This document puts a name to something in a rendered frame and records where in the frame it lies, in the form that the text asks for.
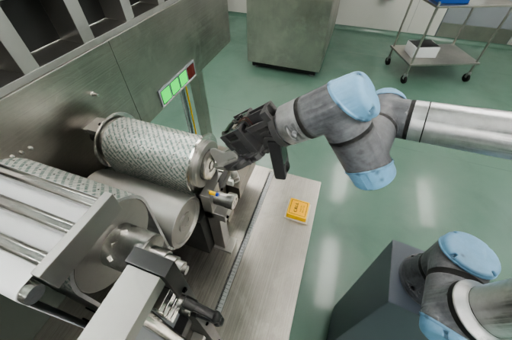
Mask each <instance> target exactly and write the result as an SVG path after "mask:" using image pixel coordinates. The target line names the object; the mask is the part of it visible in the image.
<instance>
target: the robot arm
mask: <svg viewBox="0 0 512 340"><path fill-rule="evenodd" d="M245 112H247V113H246V114H243V113H245ZM242 114H243V115H242ZM234 118H235V119H234V120H232V122H231V123H229V125H228V126H227V128H226V129H225V130H224V131H222V136H221V137H220V139H221V140H222V141H223V142H224V143H225V144H226V145H227V146H228V147H227V148H225V149H224V150H223V151H221V150H219V149H217V148H212V149H211V150H210V154H211V155H212V157H213V158H214V159H215V161H216V163H215V164H213V167H214V168H216V169H219V170H223V171H229V172H230V171H238V170H240V169H243V168H244V167H246V166H248V165H251V164H252V163H254V162H256V161H258V160H260V159H262V158H263V156H264V155H265V153H267V154H268V153H270V159H271V162H272V166H273V170H274V176H275V178H276V179H281V180H285V179H286V175H287V172H288V171H289V170H290V164H289V158H288V153H287V146H290V145H296V144H297V143H301V142H304V141H306V140H310V139H314V138H316V137H319V136H325V138H326V140H327V141H328V143H329V145H330V146H331V148H332V149H333V151H334V153H335V155H336V156H337V157H338V160H339V161H340V163H341V165H342V166H343V168H344V172H345V174H346V175H348V176H349V178H350V179H351V181H352V182H353V183H354V185H355V186H356V187H357V188H359V189H361V190H365V191H370V190H377V189H380V188H383V187H385V186H386V185H388V184H389V183H391V182H392V180H393V179H394V178H395V176H396V167H395V165H394V160H393V159H392V158H391V156H390V154H389V152H390V150H391V148H392V144H393V142H394V140H395V138H399V139H404V140H410V141H415V142H419V143H426V144H431V145H435V146H442V147H446V148H451V149H458V150H462V151H466V152H473V153H478V154H482V155H486V156H494V157H498V158H502V159H509V160H512V111H503V110H495V109H489V108H482V107H470V106H463V105H456V104H444V103H437V102H431V101H419V100H410V99H407V98H406V97H405V95H404V94H403V93H402V92H400V91H399V90H397V89H395V88H381V89H379V90H377V91H376V90H375V87H374V85H373V83H372V82H371V80H370V78H369V77H368V76H367V75H366V74H365V73H364V72H360V71H356V72H352V73H350V74H346V75H343V76H341V77H339V78H337V79H332V80H331V81H329V82H328V83H327V84H325V85H323V86H321V87H319V88H317V89H314V90H312V91H310V92H308V93H306V94H304V95H302V96H300V97H298V98H295V99H293V100H291V101H288V102H287V103H285V104H282V105H280V106H279V107H276V106H275V104H274V103H273V102H272V101H269V102H267V103H265V104H262V105H261V106H259V107H256V108H255V109H252V108H251V107H250V108H249V109H247V110H245V111H243V112H241V113H239V114H236V115H235V116H234ZM240 155H241V156H240ZM500 273H501V263H500V261H499V259H498V257H497V256H496V254H495V253H494V251H493V250H492V249H490V248H489V247H488V245H487V244H485V243H484V242H483V241H482V240H480V239H478V238H477V237H475V236H473V235H470V234H468V233H464V232H460V231H453V232H449V233H447V234H446V235H444V236H441V237H440V238H439V239H438V240H437V241H436V242H435V243H434V244H433V245H432V246H431V247H430V248H429V249H427V250H426V251H425V252H424V253H419V254H413V255H410V256H408V257H407V258H406V259H405V260H404V261H403V262H402V263H401V265H400V268H399V277H400V280H401V283H402V286H403V287H404V289H405V291H406V292H407V294H408V295H409V296H410V297H411V298H412V299H413V300H414V301H415V302H416V303H418V304H419V305H420V306H421V311H419V314H420V319H419V328H420V330H421V331H422V333H423V334H424V336H425V337H426V338H428V339H429V340H512V278H509V279H505V280H502V281H495V282H492V283H490V280H493V279H495V278H497V277H498V275H499V274H500Z"/></svg>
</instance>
